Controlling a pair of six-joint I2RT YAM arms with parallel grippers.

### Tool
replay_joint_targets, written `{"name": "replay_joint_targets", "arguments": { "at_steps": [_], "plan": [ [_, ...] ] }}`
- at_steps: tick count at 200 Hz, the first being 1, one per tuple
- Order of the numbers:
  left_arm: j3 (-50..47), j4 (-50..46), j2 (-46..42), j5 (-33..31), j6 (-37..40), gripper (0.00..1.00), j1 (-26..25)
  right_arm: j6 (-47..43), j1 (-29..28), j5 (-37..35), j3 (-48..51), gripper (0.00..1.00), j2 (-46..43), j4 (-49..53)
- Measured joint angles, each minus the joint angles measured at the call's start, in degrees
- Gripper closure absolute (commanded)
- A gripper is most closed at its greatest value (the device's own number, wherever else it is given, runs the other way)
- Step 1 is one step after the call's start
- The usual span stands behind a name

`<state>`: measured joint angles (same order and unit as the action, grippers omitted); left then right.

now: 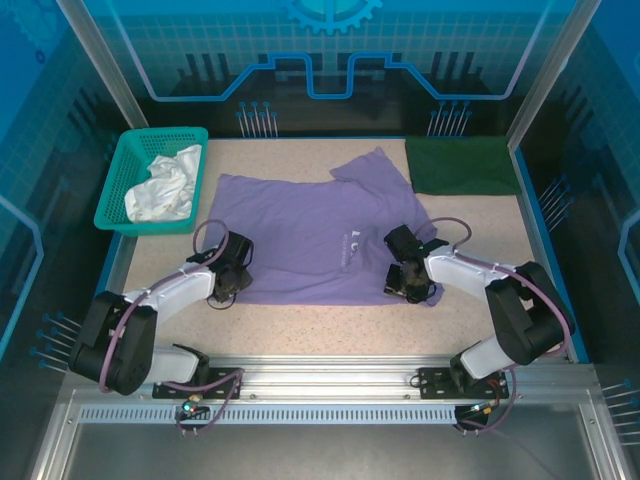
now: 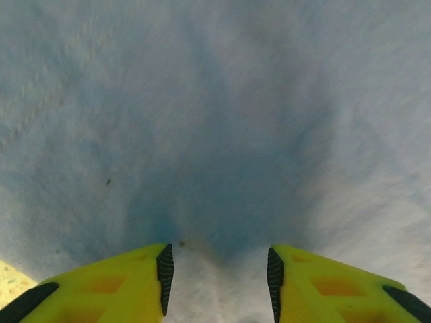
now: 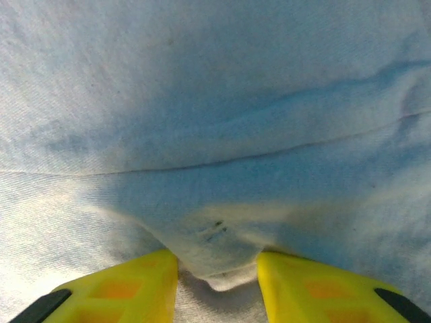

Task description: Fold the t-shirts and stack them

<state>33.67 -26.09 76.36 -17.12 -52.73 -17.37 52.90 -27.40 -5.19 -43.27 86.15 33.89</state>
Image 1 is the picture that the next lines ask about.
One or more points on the aluminium frame post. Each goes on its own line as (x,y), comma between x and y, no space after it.
(105,65)
(552,70)

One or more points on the teal plastic mesh basket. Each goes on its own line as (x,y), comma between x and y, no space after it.
(120,165)

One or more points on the blue table edge strip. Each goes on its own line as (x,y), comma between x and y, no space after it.
(537,210)
(114,260)

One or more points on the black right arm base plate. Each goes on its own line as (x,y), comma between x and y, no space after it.
(432,382)

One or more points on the crumpled white t-shirt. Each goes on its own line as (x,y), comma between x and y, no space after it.
(165,190)

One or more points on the purple t-shirt with white print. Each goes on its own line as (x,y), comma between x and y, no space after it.
(300,225)

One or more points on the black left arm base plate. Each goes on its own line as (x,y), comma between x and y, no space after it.
(225,382)

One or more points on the small circuit board with LED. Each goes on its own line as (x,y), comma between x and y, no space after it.
(480,410)
(192,407)

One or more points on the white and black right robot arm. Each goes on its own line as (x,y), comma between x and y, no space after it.
(460,272)

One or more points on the aluminium mounting rail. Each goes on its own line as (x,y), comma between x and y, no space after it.
(325,375)

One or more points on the folded dark green t-shirt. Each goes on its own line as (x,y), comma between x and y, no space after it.
(460,165)

